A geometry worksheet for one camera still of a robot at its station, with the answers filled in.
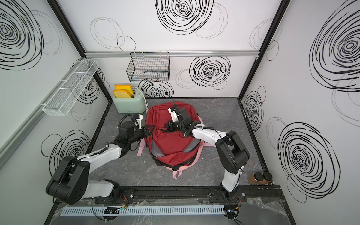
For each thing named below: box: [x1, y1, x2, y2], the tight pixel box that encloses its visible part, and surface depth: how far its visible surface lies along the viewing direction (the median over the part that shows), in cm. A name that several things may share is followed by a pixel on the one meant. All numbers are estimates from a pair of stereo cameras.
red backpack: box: [145, 101, 203, 171], surface depth 82 cm
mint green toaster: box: [112, 89, 147, 114], surface depth 104 cm
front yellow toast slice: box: [113, 89, 132, 99], surface depth 99 cm
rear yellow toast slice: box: [114, 84, 134, 95], surface depth 99 cm
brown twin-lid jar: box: [248, 171, 273, 186], surface depth 73 cm
